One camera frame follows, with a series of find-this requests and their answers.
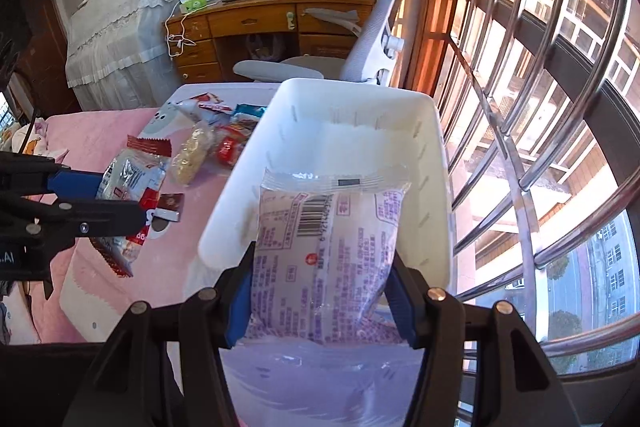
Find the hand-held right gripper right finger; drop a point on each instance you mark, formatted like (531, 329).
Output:
(402, 307)

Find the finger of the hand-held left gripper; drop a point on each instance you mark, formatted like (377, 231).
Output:
(100, 219)
(75, 184)

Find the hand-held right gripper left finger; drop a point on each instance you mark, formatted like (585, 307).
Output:
(240, 302)

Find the white packet with red ends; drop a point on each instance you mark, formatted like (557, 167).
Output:
(132, 172)

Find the large clear bread packet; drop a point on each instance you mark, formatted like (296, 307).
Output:
(325, 257)

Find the clear packet with red filling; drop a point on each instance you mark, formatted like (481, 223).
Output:
(230, 151)

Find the white plastic storage bin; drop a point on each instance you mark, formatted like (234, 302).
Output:
(350, 142)

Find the pink blanket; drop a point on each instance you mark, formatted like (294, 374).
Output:
(85, 137)

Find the plush toy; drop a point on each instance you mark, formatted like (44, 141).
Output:
(25, 142)

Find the dark maroon snack packet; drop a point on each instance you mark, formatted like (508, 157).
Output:
(167, 206)

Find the pastel printed tablecloth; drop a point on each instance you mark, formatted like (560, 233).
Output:
(165, 267)

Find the long yellow biscuit packet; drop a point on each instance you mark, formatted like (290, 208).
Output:
(192, 152)

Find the white and red snack packet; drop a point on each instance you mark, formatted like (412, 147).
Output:
(205, 104)

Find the brown wooden door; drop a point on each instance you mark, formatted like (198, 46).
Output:
(40, 32)

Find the white lace dust cover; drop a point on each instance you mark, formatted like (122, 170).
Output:
(115, 32)

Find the blue snack packet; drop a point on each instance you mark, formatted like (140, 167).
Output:
(250, 111)

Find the green tissue box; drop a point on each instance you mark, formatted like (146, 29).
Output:
(192, 2)

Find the grey waste basket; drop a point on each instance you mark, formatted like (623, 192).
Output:
(262, 47)

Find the wooden desk with drawers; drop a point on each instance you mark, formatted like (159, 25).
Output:
(250, 19)

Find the small white green hook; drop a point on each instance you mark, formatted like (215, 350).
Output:
(289, 19)

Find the metal window grille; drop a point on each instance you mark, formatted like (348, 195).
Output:
(525, 57)

